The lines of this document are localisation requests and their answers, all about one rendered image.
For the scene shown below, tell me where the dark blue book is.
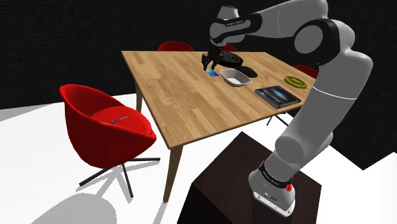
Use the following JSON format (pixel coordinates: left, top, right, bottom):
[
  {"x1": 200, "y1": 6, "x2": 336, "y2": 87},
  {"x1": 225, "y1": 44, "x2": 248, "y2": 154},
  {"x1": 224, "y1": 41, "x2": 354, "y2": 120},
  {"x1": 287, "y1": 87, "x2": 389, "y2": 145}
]
[{"x1": 254, "y1": 85, "x2": 302, "y2": 110}]

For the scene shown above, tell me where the black flat round lid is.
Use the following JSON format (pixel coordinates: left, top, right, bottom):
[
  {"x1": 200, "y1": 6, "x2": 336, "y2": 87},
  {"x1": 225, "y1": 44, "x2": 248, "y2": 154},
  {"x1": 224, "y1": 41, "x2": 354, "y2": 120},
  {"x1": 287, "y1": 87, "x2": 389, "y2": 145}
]
[{"x1": 234, "y1": 65, "x2": 259, "y2": 79}]

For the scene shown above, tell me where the dark robot stand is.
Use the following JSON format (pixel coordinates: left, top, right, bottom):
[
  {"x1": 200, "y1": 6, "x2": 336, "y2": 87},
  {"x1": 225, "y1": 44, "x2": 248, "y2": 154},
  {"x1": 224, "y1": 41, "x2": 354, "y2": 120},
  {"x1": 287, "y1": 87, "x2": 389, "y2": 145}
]
[{"x1": 176, "y1": 131, "x2": 323, "y2": 224}]

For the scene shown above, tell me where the white bowl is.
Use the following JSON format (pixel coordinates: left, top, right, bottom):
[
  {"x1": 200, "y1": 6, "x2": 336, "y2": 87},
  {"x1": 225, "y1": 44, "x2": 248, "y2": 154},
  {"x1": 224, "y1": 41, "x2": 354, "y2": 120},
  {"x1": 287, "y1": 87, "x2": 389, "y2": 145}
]
[{"x1": 219, "y1": 69, "x2": 253, "y2": 88}]

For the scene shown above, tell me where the black round basket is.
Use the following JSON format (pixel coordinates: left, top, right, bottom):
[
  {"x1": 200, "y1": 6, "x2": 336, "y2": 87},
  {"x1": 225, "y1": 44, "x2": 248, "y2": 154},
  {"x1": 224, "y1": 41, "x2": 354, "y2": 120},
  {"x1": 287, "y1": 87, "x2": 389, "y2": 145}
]
[{"x1": 216, "y1": 51, "x2": 246, "y2": 68}]

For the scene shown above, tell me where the green ring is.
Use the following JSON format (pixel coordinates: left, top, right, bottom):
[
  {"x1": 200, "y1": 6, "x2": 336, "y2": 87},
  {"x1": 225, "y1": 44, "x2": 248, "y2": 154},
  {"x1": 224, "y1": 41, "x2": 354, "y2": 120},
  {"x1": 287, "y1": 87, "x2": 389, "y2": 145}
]
[{"x1": 283, "y1": 75, "x2": 309, "y2": 90}]

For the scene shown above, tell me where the wooden table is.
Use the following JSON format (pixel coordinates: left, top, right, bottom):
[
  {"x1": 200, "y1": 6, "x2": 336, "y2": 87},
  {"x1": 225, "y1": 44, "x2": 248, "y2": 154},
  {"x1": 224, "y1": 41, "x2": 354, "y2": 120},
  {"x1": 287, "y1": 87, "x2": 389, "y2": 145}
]
[{"x1": 121, "y1": 50, "x2": 317, "y2": 204}]

